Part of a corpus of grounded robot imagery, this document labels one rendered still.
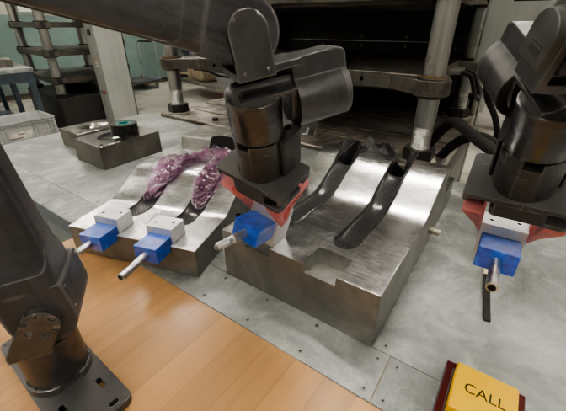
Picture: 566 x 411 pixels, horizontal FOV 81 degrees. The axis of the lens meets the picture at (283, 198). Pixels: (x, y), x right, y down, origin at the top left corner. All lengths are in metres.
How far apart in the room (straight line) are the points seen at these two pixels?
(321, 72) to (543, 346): 0.46
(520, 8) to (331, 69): 0.87
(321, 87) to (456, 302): 0.40
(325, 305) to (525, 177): 0.28
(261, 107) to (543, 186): 0.28
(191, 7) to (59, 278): 0.28
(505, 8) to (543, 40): 0.87
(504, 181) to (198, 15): 0.33
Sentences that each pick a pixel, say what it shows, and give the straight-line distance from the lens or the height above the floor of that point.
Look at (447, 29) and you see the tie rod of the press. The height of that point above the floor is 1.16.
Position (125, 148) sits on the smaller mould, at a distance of 1.12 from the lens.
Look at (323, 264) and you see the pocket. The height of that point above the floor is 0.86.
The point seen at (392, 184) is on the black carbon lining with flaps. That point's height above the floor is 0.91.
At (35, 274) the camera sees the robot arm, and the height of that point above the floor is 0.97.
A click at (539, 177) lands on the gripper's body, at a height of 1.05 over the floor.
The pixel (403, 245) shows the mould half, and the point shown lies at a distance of 0.53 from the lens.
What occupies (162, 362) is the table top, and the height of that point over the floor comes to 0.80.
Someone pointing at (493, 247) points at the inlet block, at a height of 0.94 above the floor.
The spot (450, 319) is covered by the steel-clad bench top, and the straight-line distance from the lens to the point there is 0.56.
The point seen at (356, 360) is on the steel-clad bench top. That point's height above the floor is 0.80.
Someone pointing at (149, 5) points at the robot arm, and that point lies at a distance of 0.31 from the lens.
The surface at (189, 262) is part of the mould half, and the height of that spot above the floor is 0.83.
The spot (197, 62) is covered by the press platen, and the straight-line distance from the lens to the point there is 1.68.
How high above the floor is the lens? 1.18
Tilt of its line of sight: 28 degrees down
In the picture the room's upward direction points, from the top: straight up
